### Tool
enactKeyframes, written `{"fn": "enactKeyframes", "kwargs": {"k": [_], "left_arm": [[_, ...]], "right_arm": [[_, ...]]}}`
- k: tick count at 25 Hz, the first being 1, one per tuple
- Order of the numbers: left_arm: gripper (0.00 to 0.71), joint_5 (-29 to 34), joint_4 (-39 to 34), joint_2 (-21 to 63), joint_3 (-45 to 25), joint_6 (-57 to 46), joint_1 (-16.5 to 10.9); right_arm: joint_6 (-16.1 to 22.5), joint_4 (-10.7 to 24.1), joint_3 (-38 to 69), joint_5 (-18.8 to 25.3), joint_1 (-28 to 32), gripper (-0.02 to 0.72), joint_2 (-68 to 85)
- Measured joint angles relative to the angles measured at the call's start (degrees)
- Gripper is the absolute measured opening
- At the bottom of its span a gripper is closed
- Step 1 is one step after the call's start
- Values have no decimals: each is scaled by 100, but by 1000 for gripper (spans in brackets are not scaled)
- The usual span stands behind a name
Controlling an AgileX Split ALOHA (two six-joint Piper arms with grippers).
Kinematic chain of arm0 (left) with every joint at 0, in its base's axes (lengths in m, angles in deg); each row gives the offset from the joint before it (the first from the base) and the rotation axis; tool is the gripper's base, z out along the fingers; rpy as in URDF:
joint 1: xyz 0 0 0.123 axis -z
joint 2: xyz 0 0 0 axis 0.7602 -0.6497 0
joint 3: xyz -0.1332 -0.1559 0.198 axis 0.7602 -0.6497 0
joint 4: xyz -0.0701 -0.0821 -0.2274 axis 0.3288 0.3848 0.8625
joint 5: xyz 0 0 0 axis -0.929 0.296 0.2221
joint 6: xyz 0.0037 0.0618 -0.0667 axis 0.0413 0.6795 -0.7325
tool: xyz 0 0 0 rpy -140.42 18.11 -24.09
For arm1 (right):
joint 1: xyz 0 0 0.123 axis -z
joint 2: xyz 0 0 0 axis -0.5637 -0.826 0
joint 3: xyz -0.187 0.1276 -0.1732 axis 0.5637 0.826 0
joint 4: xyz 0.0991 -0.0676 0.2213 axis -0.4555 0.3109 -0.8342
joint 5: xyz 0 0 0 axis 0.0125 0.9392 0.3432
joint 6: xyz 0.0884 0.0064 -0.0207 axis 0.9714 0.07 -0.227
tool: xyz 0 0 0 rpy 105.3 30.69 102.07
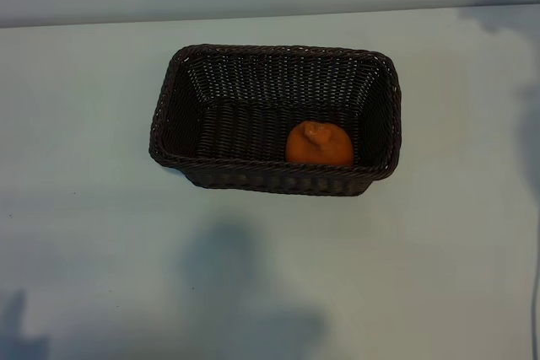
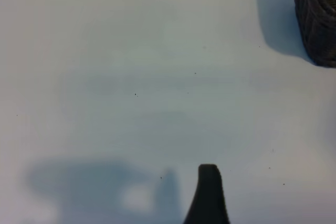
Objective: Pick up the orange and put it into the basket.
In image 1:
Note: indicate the orange fruit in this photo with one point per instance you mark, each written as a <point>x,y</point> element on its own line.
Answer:
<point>320,149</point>

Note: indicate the dark brown wicker basket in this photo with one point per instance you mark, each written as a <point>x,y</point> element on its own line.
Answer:
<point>236,132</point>

